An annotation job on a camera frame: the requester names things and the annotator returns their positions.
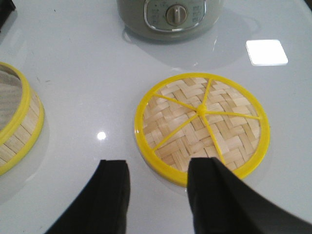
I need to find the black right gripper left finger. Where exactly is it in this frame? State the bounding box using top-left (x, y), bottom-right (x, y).
top-left (47, 160), bottom-right (130, 234)

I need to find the woven bamboo steamer lid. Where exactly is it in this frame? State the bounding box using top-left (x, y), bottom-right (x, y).
top-left (134, 73), bottom-right (270, 186)

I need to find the green electric cooking pot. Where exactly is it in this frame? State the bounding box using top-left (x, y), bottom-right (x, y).
top-left (117, 0), bottom-right (225, 41)

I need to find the black dish rack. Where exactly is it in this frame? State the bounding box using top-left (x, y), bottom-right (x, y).
top-left (0, 0), bottom-right (16, 27)

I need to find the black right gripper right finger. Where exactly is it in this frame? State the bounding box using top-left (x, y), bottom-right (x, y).
top-left (187, 158), bottom-right (312, 234)

